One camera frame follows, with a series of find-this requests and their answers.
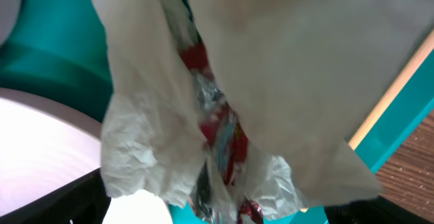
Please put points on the large pink plate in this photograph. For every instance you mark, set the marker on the large pink plate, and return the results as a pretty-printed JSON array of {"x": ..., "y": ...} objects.
[{"x": 46, "y": 145}]

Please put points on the wooden chopstick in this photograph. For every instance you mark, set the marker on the wooden chopstick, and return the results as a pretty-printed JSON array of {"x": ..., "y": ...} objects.
[{"x": 405, "y": 104}]

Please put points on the pink bowl with nuts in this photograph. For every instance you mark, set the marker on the pink bowl with nuts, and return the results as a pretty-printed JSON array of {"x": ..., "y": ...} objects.
[{"x": 9, "y": 12}]

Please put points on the white napkin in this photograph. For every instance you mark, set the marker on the white napkin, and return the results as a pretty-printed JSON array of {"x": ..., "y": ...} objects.
[{"x": 151, "y": 138}]

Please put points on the white paper cup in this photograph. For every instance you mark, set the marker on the white paper cup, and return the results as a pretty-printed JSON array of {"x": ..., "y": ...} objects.
[{"x": 303, "y": 74}]

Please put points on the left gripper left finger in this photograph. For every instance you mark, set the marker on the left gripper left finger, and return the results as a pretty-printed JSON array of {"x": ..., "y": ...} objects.
[{"x": 83, "y": 201}]

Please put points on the red snack wrapper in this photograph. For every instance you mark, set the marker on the red snack wrapper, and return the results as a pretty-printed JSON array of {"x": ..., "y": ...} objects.
[{"x": 218, "y": 196}]

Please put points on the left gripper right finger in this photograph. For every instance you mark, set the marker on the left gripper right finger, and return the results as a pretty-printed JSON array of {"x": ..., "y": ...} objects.
[{"x": 376, "y": 211}]

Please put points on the teal serving tray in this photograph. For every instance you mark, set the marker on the teal serving tray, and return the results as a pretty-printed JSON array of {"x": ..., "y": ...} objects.
[{"x": 58, "y": 49}]

